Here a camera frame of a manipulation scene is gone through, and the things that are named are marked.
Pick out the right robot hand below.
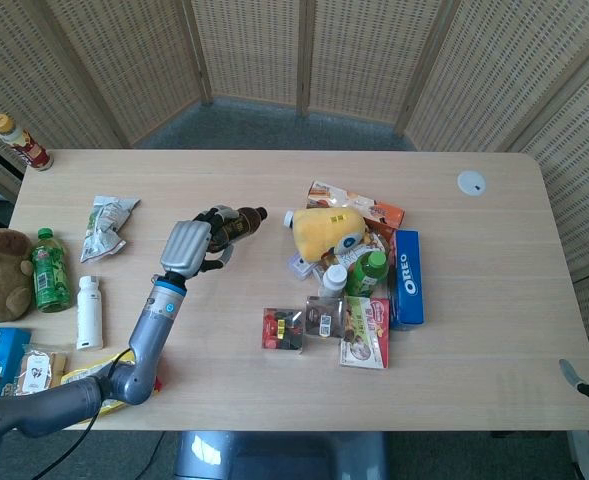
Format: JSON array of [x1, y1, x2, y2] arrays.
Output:
[[558, 358, 589, 404]]

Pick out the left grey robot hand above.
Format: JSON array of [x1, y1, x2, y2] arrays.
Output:
[[158, 204, 241, 279]]

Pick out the black drink bottle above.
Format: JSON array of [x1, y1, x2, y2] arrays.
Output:
[[206, 205, 270, 253]]

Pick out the tall white bottle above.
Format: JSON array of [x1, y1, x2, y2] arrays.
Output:
[[75, 274, 105, 352]]

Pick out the green tea bottle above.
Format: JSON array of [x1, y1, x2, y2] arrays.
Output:
[[30, 226, 73, 315], [344, 249, 390, 298]]

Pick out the small white bottle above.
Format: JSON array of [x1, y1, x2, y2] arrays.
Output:
[[319, 264, 350, 301]]

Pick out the red label bottle yellow cap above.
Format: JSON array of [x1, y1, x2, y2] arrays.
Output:
[[0, 112, 55, 173]]

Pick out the crumpled silver snack bag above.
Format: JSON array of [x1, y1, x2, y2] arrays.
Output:
[[78, 195, 142, 265]]

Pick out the small purple case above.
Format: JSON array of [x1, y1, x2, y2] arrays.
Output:
[[287, 251, 321, 282]]

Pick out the clear box red black pieces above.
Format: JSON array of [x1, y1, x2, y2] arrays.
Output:
[[260, 306, 307, 356]]

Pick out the yellow plush toy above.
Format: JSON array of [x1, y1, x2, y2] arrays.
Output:
[[292, 206, 368, 264]]

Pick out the clear box brown cookies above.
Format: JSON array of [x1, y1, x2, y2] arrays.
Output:
[[303, 294, 347, 341]]

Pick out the yellow red snack bag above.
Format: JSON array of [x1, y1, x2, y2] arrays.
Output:
[[60, 349, 164, 419]]

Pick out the blue Oreo box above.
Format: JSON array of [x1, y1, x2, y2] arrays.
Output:
[[387, 228, 426, 332]]

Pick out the colourful snack packet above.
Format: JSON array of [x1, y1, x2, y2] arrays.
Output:
[[318, 227, 393, 274]]

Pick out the small brown white packet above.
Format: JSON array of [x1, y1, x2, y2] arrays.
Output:
[[13, 343, 71, 397]]

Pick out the white red cookie box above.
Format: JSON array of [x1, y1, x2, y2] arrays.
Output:
[[338, 295, 392, 372]]

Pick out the orange snack box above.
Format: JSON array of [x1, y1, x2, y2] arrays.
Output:
[[305, 180, 406, 237]]

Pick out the woven folding screen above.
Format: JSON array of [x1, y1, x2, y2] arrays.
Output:
[[0, 0, 589, 384]]

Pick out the white table grommet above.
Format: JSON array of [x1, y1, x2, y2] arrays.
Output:
[[456, 169, 489, 198]]

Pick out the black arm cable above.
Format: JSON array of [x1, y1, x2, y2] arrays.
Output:
[[32, 348, 136, 480]]

